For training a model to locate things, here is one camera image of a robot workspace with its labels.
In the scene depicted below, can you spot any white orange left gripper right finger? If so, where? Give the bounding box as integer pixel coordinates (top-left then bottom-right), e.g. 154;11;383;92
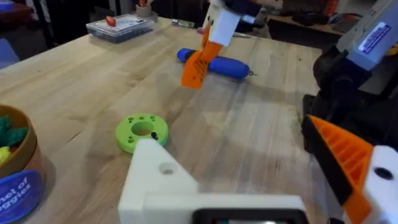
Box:
300;114;398;224

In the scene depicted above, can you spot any finger of the white orange right gripper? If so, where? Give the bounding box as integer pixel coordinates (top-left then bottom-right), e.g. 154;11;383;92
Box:
200;0;225;52
203;7;242;63

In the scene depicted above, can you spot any bare white left gripper left finger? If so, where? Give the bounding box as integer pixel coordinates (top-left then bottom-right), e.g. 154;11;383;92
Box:
118;138;200;224

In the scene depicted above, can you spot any orange ribbed wedge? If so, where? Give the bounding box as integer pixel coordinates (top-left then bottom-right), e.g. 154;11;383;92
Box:
180;51;209;90

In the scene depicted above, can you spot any blue electric screwdriver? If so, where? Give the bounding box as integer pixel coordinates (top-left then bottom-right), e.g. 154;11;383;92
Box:
176;47;254;80

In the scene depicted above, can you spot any small metal tool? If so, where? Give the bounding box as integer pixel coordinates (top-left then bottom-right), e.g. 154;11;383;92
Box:
171;19;195;29

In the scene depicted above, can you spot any green disc with holes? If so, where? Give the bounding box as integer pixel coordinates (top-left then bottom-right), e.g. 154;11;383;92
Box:
115;113;170;155

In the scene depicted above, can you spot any brown tape roll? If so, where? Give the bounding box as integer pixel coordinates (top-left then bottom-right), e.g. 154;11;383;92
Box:
134;0;154;18

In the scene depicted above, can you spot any clear parts box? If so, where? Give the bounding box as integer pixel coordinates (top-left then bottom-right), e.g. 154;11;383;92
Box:
85;13;155;44

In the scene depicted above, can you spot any brown toy tub blue label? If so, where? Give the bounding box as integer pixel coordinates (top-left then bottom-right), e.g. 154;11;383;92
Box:
0;104;48;224

